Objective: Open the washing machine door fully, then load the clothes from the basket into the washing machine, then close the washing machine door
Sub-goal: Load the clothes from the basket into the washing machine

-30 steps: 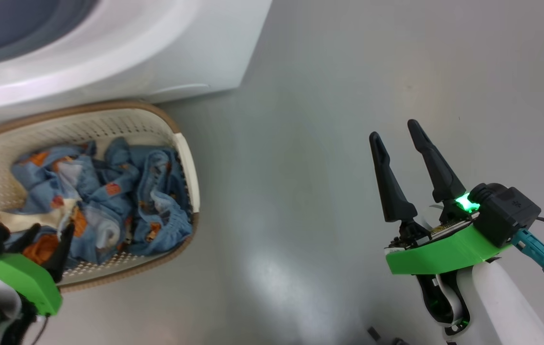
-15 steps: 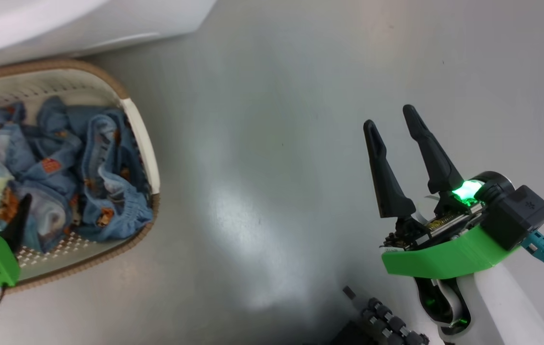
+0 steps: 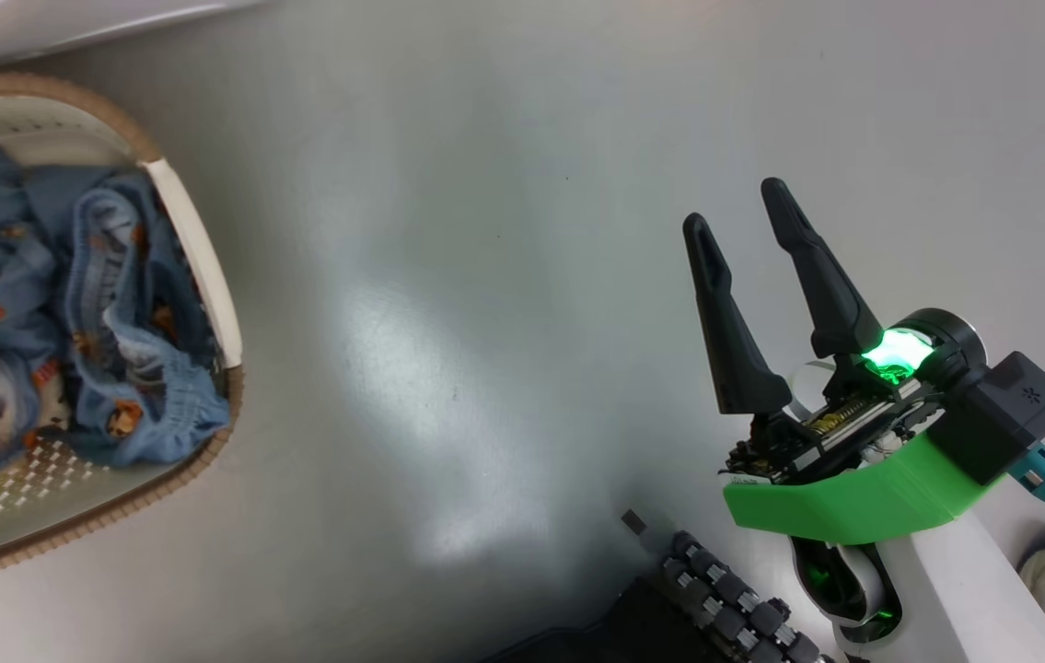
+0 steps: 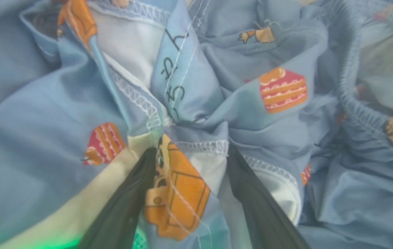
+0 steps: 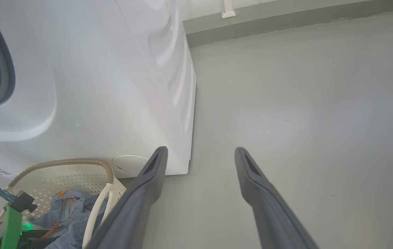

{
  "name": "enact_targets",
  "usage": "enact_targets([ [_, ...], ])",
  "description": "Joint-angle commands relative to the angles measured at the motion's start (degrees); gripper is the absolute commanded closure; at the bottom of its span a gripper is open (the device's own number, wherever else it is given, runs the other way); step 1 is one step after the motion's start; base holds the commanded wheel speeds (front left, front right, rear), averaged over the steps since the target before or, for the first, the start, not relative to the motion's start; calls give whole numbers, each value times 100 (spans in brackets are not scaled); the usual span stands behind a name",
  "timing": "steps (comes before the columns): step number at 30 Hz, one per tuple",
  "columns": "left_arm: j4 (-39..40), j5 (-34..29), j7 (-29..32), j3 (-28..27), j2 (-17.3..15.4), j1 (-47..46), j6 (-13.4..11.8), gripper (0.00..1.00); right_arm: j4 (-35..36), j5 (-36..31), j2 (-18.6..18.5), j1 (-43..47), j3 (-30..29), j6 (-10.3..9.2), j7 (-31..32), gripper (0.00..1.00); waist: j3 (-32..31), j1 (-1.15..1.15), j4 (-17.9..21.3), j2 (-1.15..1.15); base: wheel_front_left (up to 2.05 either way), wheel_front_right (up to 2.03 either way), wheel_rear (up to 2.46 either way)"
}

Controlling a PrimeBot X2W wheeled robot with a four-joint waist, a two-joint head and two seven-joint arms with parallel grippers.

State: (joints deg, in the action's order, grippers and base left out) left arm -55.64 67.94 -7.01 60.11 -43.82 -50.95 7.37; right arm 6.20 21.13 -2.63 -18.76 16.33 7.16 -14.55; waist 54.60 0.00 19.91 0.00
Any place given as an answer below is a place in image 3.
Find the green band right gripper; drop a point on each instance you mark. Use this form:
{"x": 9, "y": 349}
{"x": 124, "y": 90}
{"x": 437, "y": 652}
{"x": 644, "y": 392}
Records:
{"x": 853, "y": 502}

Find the blue cartoon print garment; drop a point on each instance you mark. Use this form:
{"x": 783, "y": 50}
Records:
{"x": 117, "y": 276}

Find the black roller wheel robot base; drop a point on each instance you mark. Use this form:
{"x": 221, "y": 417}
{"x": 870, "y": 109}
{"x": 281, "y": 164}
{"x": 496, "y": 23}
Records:
{"x": 725, "y": 599}

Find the cream perforated laundry basket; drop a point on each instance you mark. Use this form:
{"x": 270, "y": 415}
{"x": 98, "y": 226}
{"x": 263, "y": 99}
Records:
{"x": 195, "y": 249}

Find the white front-load washing machine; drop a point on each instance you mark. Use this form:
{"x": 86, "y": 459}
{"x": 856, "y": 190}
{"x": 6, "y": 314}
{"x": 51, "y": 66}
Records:
{"x": 25, "y": 28}

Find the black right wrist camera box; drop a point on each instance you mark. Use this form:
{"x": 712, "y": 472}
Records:
{"x": 1001, "y": 414}

